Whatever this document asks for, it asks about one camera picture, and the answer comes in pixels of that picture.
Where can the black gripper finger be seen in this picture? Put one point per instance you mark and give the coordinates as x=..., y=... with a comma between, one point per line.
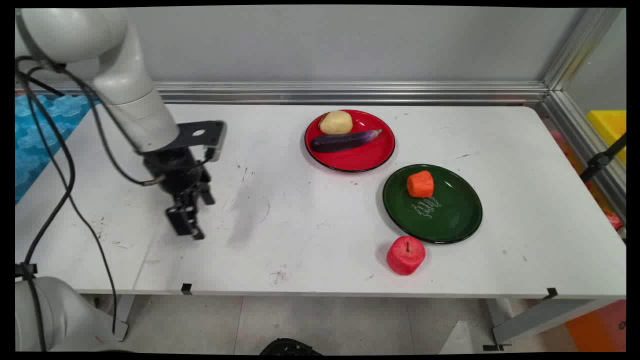
x=207, y=194
x=184, y=220

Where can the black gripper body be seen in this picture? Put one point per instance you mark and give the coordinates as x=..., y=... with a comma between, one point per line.
x=175, y=170

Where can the orange toy carrot chunk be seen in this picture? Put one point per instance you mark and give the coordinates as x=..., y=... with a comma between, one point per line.
x=420, y=184

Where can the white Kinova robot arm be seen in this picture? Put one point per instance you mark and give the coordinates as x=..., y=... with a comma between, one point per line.
x=125, y=75

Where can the black tape marker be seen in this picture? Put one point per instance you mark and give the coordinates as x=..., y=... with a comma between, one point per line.
x=551, y=293
x=186, y=288

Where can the grey slim table leg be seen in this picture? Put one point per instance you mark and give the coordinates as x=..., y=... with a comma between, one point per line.
x=125, y=315

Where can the blue patterned mat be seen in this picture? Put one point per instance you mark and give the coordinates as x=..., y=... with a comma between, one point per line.
x=35, y=135

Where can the yellow toy potato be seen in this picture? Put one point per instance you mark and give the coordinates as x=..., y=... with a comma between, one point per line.
x=336, y=122

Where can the purple toy eggplant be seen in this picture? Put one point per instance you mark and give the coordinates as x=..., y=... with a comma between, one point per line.
x=345, y=141

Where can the black round floor object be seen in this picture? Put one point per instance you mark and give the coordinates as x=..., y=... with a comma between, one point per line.
x=290, y=347

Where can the red round plate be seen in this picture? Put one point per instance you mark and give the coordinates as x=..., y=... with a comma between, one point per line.
x=370, y=150

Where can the red toy apple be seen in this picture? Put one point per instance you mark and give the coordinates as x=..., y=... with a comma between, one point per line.
x=405, y=256

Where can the green round plate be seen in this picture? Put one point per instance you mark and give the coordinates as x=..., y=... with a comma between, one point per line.
x=450, y=215

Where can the grey angled table leg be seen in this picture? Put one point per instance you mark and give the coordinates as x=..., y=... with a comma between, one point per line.
x=545, y=317

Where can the black stand clamp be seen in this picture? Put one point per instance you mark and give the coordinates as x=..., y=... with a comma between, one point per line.
x=600, y=161

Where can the small red object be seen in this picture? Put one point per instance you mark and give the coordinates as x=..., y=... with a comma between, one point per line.
x=614, y=220

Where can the yellow plastic box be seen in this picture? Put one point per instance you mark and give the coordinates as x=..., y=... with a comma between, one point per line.
x=611, y=127

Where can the orange floor box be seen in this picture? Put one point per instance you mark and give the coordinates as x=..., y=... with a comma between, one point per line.
x=600, y=327

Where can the black wrist camera mount plate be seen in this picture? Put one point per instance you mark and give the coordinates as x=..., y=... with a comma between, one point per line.
x=202, y=134

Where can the horizontal aluminium frame rail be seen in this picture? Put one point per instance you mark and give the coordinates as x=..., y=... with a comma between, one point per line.
x=350, y=93

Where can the side aluminium frame rail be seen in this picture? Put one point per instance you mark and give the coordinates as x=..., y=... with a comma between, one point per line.
x=585, y=145

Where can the upright aluminium frame post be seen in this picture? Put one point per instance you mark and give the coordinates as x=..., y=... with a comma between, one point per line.
x=580, y=47

